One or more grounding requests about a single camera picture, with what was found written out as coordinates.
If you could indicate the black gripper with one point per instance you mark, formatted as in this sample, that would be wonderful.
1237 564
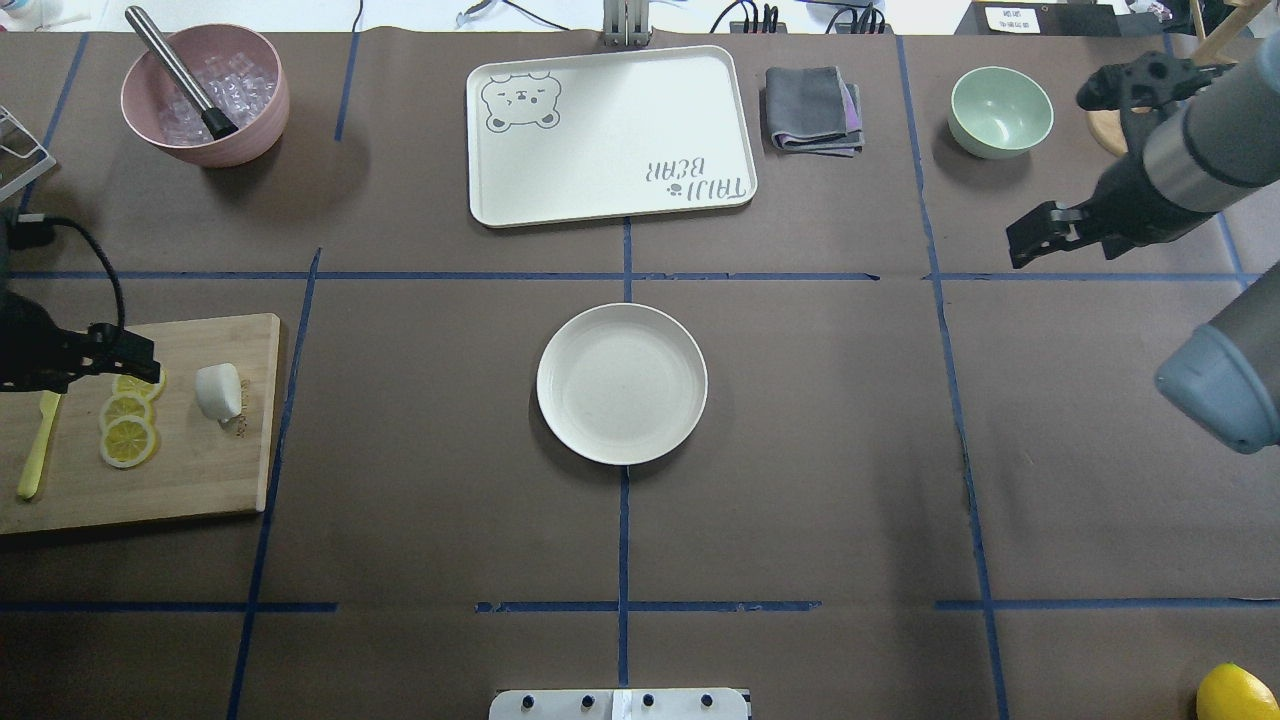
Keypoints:
1122 207

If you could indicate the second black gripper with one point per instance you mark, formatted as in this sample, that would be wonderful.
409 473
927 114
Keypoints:
30 345

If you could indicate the cream round plate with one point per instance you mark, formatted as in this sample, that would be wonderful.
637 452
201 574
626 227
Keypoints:
622 384

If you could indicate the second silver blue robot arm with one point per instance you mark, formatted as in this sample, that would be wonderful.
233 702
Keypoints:
95 247

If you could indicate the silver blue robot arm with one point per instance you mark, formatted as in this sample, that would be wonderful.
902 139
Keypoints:
1199 140

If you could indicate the white bear tray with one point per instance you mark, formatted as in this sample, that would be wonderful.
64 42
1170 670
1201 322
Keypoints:
607 135

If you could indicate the top lemon slice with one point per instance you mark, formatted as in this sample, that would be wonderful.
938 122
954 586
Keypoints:
147 390

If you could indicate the lemon slice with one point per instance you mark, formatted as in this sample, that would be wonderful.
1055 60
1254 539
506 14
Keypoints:
125 404
147 390
127 442

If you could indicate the middle lemon slice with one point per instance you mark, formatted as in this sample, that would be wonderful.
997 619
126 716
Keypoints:
125 404

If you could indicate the yellow plastic knife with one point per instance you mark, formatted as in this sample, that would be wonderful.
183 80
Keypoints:
33 470

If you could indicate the bottom lemon slice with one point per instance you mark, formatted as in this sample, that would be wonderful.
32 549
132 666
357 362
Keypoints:
127 442

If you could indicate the wooden mug stand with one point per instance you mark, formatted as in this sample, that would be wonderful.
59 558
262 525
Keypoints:
1215 25

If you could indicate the green bowl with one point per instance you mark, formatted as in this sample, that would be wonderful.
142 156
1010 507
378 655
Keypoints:
999 113

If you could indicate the bamboo cutting board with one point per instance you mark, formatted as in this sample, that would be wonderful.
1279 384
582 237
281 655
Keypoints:
199 468

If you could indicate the steel muddler black tip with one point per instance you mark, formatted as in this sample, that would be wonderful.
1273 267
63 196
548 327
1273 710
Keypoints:
180 70

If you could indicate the grey folded cloth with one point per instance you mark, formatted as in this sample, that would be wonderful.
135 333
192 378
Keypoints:
815 111

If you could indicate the pink bowl with ice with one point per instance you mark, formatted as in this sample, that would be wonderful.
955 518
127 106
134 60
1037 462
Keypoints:
246 97

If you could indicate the lower yellow lemon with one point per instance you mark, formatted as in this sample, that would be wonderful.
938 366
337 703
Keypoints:
1228 691

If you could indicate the white wire cup rack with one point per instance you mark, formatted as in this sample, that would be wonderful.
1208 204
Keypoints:
23 158

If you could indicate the aluminium frame post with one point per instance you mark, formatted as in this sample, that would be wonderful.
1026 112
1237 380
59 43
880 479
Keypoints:
626 23

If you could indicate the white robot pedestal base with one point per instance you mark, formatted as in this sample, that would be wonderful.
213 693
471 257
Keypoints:
623 703

